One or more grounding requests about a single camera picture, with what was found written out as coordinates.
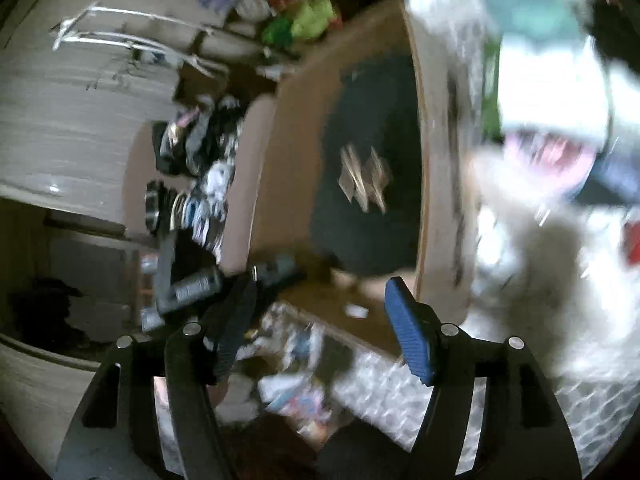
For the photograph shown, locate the black garment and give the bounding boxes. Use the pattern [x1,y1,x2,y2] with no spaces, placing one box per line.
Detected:
[309,54,427,277]

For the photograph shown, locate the white metal rack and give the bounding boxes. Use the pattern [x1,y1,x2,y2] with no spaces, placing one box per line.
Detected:
[52,4,227,79]

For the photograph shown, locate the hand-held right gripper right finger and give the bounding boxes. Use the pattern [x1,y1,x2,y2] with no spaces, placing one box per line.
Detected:
[384,276,584,480]

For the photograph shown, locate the green plastic bags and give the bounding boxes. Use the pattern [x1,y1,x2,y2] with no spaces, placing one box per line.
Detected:
[260,0,337,47]

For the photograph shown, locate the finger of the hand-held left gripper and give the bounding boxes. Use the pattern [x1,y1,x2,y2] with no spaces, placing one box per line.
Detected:
[250,254,307,289]

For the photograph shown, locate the brown cardboard box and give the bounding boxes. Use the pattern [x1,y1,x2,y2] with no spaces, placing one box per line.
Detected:
[220,0,482,363]

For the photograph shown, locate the round tin with pink lid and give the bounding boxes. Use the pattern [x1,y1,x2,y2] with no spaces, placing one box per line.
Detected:
[500,127,602,202]

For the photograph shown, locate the pile of clothes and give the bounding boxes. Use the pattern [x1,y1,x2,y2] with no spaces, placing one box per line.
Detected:
[145,94,247,262]

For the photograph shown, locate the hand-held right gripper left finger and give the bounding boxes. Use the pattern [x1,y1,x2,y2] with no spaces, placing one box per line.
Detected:
[54,272,262,480]

